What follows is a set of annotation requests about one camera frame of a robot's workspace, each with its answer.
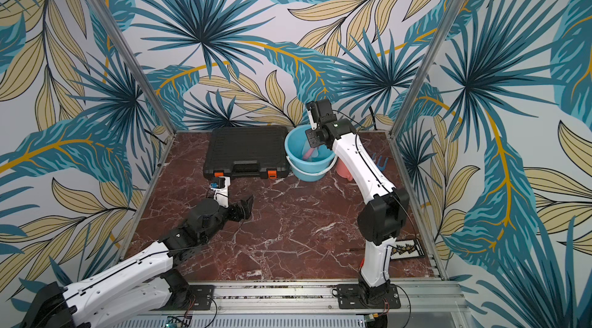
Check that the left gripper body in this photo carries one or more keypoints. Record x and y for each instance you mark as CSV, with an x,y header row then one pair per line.
x,y
234,214

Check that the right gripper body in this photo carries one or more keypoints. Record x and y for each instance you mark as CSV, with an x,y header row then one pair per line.
x,y
314,138

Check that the pink toy watering can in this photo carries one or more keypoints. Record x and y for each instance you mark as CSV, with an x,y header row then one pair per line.
x,y
342,170

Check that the light blue plastic bucket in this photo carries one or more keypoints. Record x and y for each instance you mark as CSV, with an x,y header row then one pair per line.
x,y
307,163

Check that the purple toy shovel pink handle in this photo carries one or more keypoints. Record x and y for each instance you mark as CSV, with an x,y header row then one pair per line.
x,y
308,153

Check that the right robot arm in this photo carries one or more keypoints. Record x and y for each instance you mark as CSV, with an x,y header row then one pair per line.
x,y
386,207

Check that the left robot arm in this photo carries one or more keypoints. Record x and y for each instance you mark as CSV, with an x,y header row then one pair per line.
x,y
146,281

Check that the black plastic tool case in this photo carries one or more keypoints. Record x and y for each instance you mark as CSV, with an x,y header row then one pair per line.
x,y
252,152

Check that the patterned card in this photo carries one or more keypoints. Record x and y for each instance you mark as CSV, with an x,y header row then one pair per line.
x,y
407,249

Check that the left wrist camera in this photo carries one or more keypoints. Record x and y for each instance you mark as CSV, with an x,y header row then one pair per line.
x,y
219,190

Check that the blue toy fork yellow handle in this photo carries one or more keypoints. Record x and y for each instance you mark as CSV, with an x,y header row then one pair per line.
x,y
381,161

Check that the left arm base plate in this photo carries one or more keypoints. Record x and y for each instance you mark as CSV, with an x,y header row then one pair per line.
x,y
191,297

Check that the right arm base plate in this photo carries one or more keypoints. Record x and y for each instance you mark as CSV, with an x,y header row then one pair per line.
x,y
358,296

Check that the aluminium front rail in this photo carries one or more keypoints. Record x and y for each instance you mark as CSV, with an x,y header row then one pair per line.
x,y
314,297

